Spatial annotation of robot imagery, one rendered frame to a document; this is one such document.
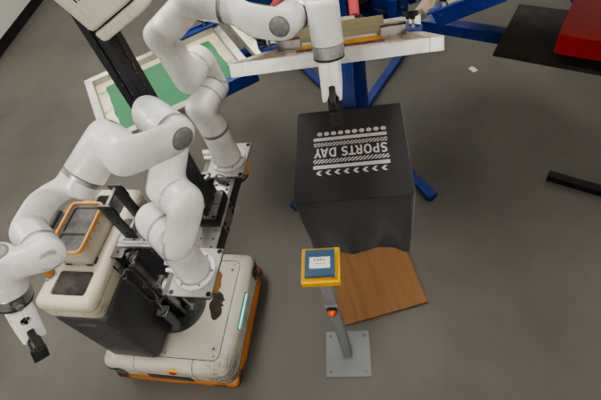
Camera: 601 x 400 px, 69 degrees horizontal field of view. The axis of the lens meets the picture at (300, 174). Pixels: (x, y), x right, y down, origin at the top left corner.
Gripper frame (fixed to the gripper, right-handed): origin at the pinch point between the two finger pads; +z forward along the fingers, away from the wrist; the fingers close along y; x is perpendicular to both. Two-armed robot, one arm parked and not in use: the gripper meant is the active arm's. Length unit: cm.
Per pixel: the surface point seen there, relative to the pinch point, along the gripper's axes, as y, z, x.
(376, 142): -52, 40, 11
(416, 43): -14.6, -10.4, 22.1
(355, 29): -74, 1, 7
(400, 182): -32, 47, 18
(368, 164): -42, 44, 7
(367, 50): -14.6, -10.3, 9.2
